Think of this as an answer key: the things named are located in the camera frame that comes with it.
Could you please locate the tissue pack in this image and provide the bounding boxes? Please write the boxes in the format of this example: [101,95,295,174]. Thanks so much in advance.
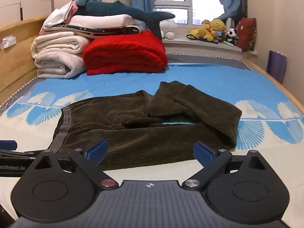
[0,35,17,51]

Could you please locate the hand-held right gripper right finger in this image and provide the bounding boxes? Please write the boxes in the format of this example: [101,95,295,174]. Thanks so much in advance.
[181,142,270,192]

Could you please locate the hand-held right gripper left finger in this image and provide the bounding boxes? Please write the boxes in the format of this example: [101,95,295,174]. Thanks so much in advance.
[31,140,120,191]

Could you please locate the wooden bed frame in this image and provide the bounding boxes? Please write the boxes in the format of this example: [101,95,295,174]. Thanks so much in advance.
[242,58,304,115]

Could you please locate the white windowsill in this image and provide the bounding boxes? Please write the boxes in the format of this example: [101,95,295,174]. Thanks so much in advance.
[163,34,258,56]

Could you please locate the red cushion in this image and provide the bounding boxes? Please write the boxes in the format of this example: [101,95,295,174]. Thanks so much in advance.
[236,17,257,53]

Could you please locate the white folded blanket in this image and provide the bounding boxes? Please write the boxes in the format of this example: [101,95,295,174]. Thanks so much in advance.
[68,14,143,28]

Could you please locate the white folded quilt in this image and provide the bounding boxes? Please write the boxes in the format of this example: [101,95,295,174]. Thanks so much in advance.
[30,31,92,79]

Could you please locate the white and pink cloth pile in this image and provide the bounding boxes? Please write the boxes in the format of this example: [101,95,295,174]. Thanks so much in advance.
[39,0,79,34]

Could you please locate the dark brown corduroy pants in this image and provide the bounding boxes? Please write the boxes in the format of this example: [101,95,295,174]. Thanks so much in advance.
[49,81,243,171]

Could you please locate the white plush toy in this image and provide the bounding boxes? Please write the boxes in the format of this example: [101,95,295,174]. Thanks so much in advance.
[160,19,178,40]

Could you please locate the white and patterned folded bedding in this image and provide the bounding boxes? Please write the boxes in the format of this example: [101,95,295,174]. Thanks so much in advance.
[41,25,144,40]

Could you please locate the panda plush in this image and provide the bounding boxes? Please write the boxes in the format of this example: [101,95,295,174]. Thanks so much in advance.
[224,27,239,44]

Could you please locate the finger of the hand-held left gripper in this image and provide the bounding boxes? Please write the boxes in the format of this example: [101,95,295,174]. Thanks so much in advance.
[0,141,40,159]

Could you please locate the blue leaf print bed sheet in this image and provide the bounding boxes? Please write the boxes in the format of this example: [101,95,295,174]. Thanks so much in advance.
[0,63,304,221]

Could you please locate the red folded blanket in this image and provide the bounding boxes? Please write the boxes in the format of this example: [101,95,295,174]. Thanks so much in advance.
[83,30,169,75]

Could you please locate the yellow bear plush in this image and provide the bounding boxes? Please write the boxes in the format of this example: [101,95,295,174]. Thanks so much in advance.
[189,19,226,41]

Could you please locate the dark teal shark plush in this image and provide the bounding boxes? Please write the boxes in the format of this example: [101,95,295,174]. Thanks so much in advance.
[75,0,176,40]

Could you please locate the wooden headboard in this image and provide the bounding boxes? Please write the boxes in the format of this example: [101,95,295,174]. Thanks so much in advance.
[0,15,52,100]

